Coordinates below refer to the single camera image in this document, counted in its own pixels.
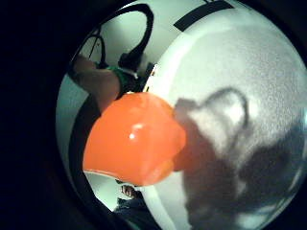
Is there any orange plastic bowl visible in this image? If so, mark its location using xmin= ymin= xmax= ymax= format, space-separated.
xmin=82 ymin=91 xmax=187 ymax=187

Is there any black strip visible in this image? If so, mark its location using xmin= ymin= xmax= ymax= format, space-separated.
xmin=173 ymin=0 xmax=235 ymax=33

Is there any the person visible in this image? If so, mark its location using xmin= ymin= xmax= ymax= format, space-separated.
xmin=112 ymin=180 xmax=161 ymax=230

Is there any green wrist strap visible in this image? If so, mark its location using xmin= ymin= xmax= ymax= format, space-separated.
xmin=106 ymin=64 xmax=139 ymax=94

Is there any thin black cable loop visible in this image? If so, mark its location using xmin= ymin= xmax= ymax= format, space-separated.
xmin=85 ymin=3 xmax=155 ymax=69

